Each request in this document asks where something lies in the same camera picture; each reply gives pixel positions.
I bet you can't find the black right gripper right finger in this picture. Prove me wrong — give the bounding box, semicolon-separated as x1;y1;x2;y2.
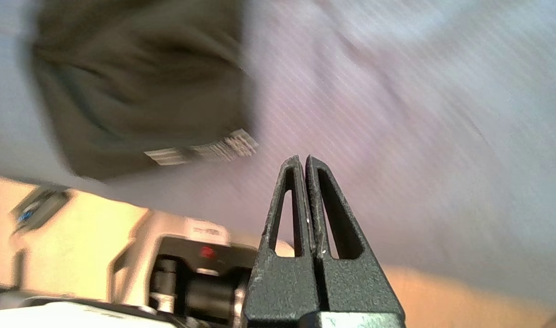
305;155;405;328

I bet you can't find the white labelled robot base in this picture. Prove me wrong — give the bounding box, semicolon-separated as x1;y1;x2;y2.
0;212;297;328

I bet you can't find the black moon print t-shirt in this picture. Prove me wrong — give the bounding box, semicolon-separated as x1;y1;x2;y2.
30;0;259;180

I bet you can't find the silver power supply box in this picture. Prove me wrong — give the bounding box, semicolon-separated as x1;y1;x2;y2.
9;184;73;235

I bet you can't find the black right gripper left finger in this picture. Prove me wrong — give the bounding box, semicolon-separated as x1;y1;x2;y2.
241;155;320;328

